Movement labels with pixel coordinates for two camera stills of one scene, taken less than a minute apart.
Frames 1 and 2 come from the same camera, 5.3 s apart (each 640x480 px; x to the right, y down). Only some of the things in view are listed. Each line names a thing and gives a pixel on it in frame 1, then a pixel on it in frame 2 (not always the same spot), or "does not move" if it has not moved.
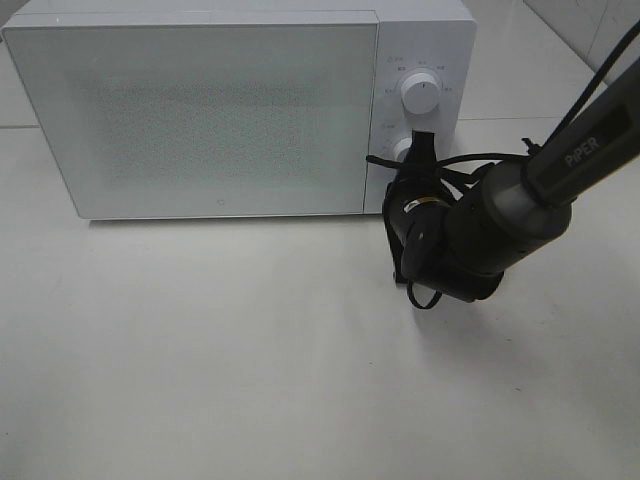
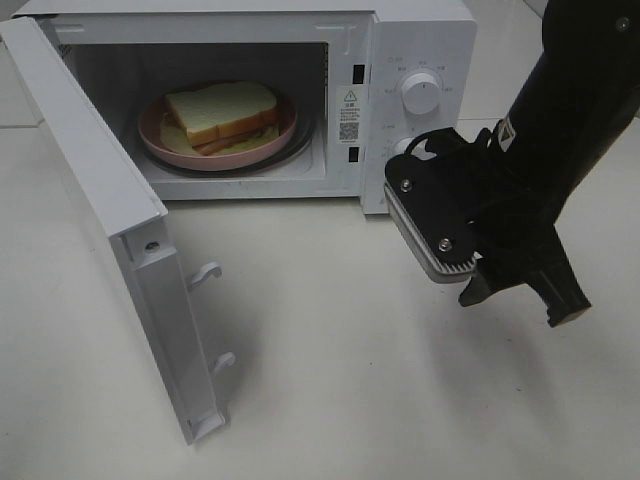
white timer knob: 401,148 does not move
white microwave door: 202,119 → 134,219
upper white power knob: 420,93 does not move
